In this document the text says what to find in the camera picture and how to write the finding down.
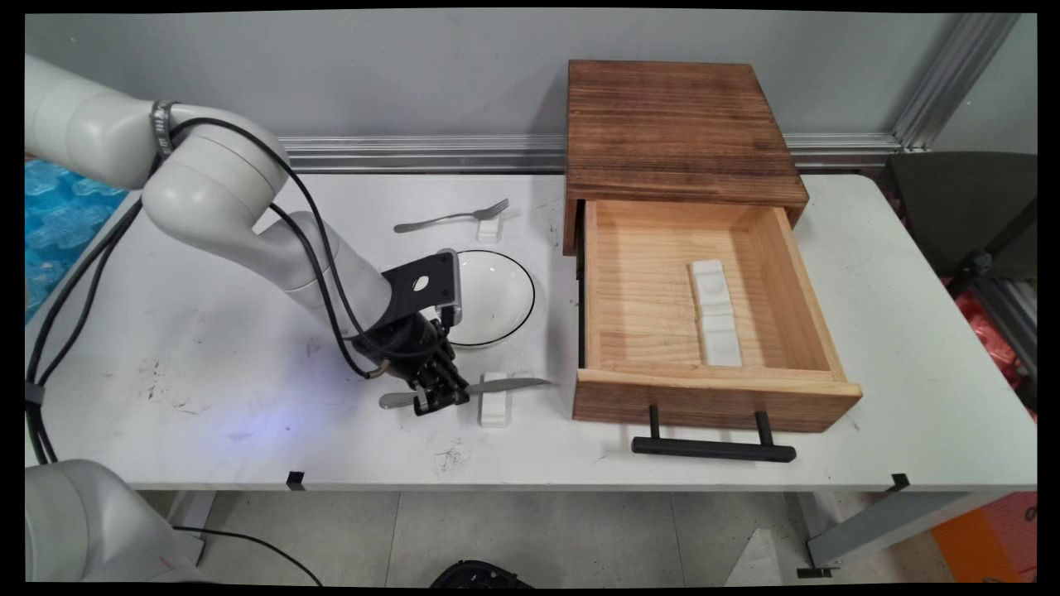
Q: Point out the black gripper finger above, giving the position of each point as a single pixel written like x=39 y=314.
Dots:
x=432 y=403
x=450 y=374

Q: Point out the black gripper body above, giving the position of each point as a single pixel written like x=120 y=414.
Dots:
x=406 y=348

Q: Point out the silver serrated table knife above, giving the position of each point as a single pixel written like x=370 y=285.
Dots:
x=513 y=384

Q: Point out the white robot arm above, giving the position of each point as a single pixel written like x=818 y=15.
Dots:
x=215 y=190

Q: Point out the white ceramic cutlery rest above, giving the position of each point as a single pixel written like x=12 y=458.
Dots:
x=494 y=410
x=710 y=285
x=721 y=339
x=490 y=229

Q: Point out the white plate with black rim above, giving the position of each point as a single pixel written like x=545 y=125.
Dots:
x=497 y=294

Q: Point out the silver fork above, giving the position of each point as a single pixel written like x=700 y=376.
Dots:
x=447 y=218

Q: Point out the black table edge clip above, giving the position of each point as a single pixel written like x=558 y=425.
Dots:
x=296 y=479
x=898 y=482

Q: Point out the black round floor object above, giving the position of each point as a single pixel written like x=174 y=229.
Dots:
x=480 y=574

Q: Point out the dark wooden drawer cabinet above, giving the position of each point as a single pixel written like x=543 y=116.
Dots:
x=675 y=124

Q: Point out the blue bubble wrap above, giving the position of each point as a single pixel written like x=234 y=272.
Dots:
x=62 y=223

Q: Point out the grey table leg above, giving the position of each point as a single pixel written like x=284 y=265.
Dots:
x=886 y=530

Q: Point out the red bag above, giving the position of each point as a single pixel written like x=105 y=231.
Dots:
x=994 y=339

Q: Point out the orange box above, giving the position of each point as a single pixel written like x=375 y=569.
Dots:
x=990 y=538

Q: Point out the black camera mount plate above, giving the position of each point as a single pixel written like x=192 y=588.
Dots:
x=418 y=285

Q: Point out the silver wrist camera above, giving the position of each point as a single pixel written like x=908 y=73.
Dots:
x=455 y=285

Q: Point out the aluminium frame rail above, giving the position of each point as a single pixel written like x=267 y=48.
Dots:
x=414 y=153

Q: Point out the aluminium frame post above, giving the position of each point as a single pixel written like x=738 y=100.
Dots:
x=952 y=79

